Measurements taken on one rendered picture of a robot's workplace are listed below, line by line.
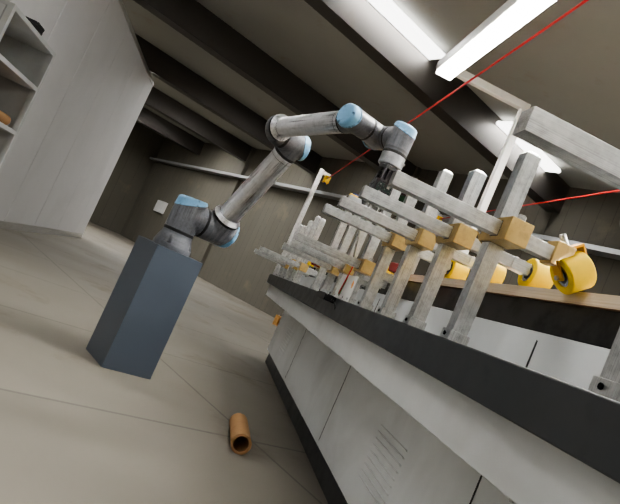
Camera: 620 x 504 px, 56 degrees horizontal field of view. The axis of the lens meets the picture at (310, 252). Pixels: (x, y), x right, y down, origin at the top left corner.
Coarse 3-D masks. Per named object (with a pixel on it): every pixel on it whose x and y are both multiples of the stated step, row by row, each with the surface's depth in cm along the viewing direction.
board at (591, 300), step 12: (420, 276) 215; (456, 288) 183; (492, 288) 158; (504, 288) 151; (516, 288) 146; (528, 288) 140; (540, 288) 135; (540, 300) 135; (552, 300) 129; (564, 300) 124; (576, 300) 120; (588, 300) 117; (600, 300) 113; (612, 300) 110
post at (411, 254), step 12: (444, 180) 172; (444, 192) 172; (432, 216) 171; (408, 252) 170; (408, 264) 170; (396, 276) 171; (408, 276) 170; (396, 288) 170; (384, 300) 172; (396, 300) 170
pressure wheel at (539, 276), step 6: (534, 258) 147; (534, 264) 145; (540, 264) 144; (534, 270) 144; (540, 270) 143; (546, 270) 144; (522, 276) 148; (528, 276) 146; (534, 276) 143; (540, 276) 143; (546, 276) 143; (522, 282) 147; (528, 282) 144; (534, 282) 143; (540, 282) 143; (546, 282) 143; (552, 282) 143
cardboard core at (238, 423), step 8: (232, 416) 253; (240, 416) 250; (232, 424) 242; (240, 424) 238; (232, 432) 232; (240, 432) 227; (248, 432) 232; (232, 440) 225; (240, 440) 240; (248, 440) 231; (232, 448) 225; (240, 448) 230; (248, 448) 226
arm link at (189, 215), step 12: (180, 204) 278; (192, 204) 277; (204, 204) 281; (168, 216) 281; (180, 216) 276; (192, 216) 278; (204, 216) 282; (180, 228) 276; (192, 228) 280; (204, 228) 283
